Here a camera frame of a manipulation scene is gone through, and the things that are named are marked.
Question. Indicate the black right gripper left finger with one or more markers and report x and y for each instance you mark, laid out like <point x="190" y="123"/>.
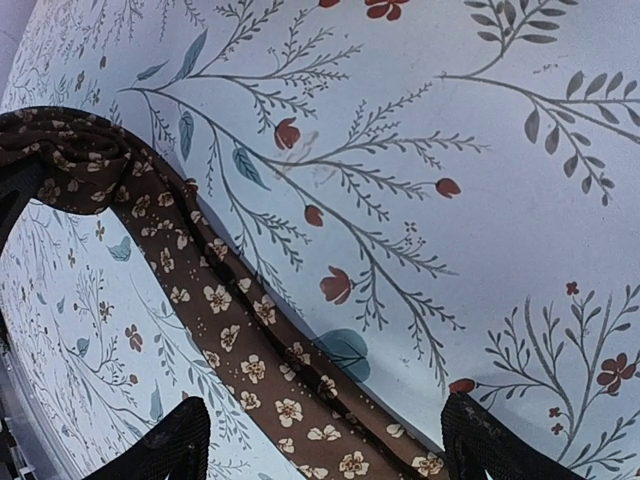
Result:
<point x="176" y="448"/>

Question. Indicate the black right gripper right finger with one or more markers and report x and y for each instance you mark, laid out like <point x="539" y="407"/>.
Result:
<point x="478" y="446"/>

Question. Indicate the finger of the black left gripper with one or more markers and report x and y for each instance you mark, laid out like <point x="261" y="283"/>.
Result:
<point x="20" y="182"/>

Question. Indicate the brown floral tie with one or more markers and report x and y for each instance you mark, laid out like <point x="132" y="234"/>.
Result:
<point x="317" y="417"/>

